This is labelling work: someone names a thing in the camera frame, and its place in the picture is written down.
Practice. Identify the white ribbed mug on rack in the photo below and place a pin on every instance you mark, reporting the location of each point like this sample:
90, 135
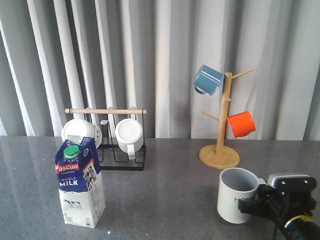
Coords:
129, 136

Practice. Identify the blue enamel mug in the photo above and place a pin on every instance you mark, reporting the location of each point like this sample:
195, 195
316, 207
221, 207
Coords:
207, 80

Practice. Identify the orange enamel mug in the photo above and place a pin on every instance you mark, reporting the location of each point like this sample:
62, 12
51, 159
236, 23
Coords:
241, 124

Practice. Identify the grey camera on gripper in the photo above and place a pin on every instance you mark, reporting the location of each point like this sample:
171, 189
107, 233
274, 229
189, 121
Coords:
292, 182

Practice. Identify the black wire mug rack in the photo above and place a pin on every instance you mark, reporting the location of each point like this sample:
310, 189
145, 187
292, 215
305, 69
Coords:
111, 157

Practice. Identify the cream HOME mug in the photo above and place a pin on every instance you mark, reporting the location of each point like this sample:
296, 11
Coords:
235, 185

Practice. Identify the white mug left on rack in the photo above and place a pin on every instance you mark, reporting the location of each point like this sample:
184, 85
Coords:
82, 128

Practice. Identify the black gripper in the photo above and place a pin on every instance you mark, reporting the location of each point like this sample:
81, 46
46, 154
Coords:
283, 207

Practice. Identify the wooden mug tree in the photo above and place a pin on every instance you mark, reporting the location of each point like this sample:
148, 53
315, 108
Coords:
218, 155

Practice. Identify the blue white milk carton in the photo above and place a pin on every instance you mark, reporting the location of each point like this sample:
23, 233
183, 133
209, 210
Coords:
80, 183

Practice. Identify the grey white curtain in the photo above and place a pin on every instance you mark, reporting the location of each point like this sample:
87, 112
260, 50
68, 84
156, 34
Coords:
144, 54

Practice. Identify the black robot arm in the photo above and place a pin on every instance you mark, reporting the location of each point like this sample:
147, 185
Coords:
297, 230

